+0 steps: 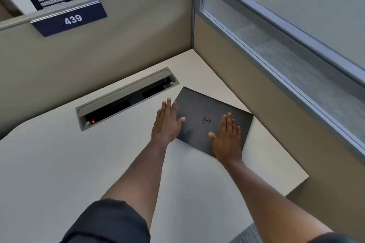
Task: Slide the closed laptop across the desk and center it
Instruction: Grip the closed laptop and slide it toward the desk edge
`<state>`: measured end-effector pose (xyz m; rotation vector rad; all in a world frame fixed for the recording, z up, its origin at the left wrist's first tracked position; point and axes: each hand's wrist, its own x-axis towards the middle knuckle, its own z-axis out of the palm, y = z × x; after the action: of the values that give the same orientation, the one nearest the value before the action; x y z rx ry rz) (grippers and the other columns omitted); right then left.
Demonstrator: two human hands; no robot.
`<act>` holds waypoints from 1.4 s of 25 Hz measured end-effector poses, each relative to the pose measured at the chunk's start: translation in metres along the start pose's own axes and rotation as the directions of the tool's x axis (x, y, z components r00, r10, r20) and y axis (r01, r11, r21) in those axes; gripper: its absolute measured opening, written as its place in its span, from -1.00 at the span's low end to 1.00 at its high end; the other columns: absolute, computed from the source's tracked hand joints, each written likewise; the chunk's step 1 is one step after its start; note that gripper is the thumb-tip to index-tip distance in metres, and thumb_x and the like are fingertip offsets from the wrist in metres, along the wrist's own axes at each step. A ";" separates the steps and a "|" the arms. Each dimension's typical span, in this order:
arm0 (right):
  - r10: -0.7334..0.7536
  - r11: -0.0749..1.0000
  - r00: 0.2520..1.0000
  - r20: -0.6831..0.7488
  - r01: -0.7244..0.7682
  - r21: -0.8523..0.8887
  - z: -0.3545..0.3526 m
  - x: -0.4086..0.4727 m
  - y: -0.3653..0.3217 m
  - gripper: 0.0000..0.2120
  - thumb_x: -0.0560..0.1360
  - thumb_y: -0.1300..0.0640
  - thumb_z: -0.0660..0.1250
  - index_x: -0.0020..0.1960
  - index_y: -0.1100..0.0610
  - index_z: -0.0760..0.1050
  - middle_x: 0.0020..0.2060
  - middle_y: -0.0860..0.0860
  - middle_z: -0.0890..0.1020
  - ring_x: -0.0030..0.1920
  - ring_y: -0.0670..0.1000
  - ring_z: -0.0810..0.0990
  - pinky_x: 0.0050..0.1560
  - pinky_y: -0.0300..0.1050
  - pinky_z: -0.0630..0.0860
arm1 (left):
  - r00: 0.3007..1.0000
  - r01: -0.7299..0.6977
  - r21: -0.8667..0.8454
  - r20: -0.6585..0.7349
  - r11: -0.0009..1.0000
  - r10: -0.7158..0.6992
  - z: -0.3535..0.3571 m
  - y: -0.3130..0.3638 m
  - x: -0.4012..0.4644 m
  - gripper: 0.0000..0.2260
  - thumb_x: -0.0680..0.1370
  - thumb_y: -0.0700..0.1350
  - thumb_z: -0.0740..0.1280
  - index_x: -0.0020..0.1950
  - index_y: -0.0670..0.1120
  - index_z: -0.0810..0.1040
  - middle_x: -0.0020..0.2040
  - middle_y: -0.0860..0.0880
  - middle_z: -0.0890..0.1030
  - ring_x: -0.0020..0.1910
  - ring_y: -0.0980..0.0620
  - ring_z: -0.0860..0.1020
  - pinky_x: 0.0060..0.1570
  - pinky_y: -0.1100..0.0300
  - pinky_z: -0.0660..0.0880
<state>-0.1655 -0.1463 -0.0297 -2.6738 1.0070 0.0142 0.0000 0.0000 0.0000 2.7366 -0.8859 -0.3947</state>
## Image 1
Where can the person's left hand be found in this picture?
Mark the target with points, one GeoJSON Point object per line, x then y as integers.
{"type": "Point", "coordinates": [165, 126]}

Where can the person's right hand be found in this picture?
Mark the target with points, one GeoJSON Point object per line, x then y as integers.
{"type": "Point", "coordinates": [228, 146]}

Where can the person's left middle finger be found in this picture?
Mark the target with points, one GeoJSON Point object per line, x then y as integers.
{"type": "Point", "coordinates": [168, 106]}

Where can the person's right thumb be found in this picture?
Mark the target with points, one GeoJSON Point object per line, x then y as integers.
{"type": "Point", "coordinates": [213, 136]}

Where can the person's right little finger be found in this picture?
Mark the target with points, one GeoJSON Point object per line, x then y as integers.
{"type": "Point", "coordinates": [238, 134]}

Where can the person's left thumb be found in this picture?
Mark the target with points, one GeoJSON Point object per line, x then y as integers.
{"type": "Point", "coordinates": [181, 121]}

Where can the person's right middle finger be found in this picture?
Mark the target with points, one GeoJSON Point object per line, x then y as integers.
{"type": "Point", "coordinates": [229, 123]}

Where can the person's left little finger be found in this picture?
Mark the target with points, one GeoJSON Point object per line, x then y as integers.
{"type": "Point", "coordinates": [158, 116]}

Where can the dark grey laptop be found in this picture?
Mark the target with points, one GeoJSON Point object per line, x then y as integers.
{"type": "Point", "coordinates": [199, 109]}

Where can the person's left forearm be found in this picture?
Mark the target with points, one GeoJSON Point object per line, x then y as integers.
{"type": "Point", "coordinates": [139, 174]}

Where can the person's right forearm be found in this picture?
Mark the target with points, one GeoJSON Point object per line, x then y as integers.
{"type": "Point", "coordinates": [268, 197]}

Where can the beige partition with glass window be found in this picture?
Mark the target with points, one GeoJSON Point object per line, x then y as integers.
{"type": "Point", "coordinates": [285, 86]}

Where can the beige cubicle partition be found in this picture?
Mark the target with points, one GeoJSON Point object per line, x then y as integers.
{"type": "Point", "coordinates": [114, 46]}

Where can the person's left dark sleeve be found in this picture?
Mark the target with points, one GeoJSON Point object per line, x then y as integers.
{"type": "Point", "coordinates": [108, 223]}

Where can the person's dark sleeve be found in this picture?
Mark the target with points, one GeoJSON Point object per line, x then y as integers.
{"type": "Point", "coordinates": [108, 223]}
{"type": "Point", "coordinates": [333, 238]}

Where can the blue desk number plate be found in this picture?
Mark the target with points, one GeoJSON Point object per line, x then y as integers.
{"type": "Point", "coordinates": [71, 19]}

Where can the person's right dark sleeve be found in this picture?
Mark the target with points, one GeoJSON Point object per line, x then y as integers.
{"type": "Point", "coordinates": [333, 238]}

